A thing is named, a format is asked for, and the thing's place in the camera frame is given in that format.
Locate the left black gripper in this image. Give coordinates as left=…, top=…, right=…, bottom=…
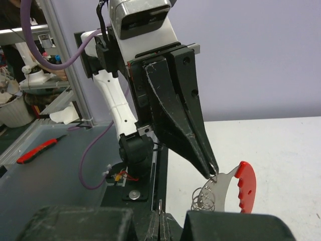
left=128, top=44, right=218, bottom=179

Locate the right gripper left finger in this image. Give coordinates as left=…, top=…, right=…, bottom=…
left=16, top=206, right=159, bottom=240

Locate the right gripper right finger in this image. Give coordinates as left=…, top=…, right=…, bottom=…
left=159, top=211, right=296, bottom=240

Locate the red handled metal keyring holder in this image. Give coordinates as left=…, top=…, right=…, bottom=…
left=191, top=161, right=257, bottom=213

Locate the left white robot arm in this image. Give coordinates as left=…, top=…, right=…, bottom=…
left=77, top=19, right=219, bottom=180

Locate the red black utility knife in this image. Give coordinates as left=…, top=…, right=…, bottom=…
left=16, top=135, right=67, bottom=165

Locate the white ribbed bucket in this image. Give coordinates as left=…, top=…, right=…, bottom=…
left=0, top=96, right=34, bottom=128

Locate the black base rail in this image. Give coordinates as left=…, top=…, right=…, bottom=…
left=100, top=134, right=168, bottom=211

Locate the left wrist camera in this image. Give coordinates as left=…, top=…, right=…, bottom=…
left=108, top=0, right=175, bottom=40

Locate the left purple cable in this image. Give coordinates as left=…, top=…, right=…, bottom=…
left=20, top=0, right=133, bottom=190

